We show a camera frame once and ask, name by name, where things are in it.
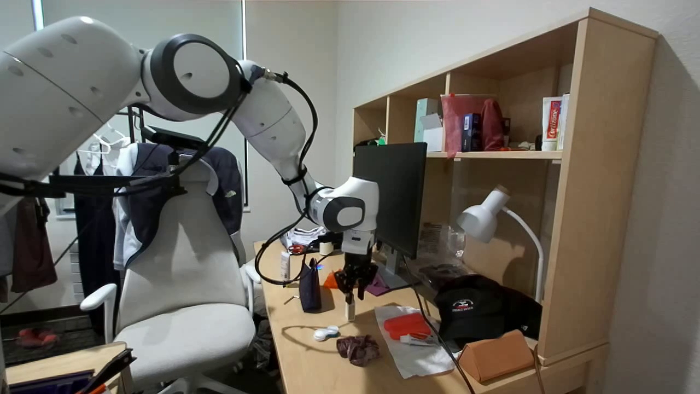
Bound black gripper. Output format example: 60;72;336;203
340;253;376;304

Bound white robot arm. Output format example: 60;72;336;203
0;16;379;301

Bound purple cloth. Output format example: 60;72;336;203
367;279;392;296

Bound navy zip pouch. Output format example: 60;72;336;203
299;260;322;313

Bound white contact lens case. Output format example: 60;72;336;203
313;326;340;342

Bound red orange flat case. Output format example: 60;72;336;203
384;313;431;340

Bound maroon velvet scrunchie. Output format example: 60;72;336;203
338;334;379;366

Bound black baseball cap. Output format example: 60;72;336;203
435;276;543;347

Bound black computer monitor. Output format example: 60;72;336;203
352;143;427;259

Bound white desk lamp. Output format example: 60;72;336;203
457;186;546;301

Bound white office chair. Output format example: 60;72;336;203
81;163;257;394

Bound red bag on shelf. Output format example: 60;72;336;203
439;94;505;154

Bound wooden shelf unit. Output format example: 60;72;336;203
354;8;657;394

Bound clothes on rack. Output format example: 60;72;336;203
14;146;243;293

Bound white red box on shelf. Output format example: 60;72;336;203
543;94;569;152

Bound thin black desk cable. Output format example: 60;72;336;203
280;282;479;394

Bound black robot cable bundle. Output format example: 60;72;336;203
249;70;338;289

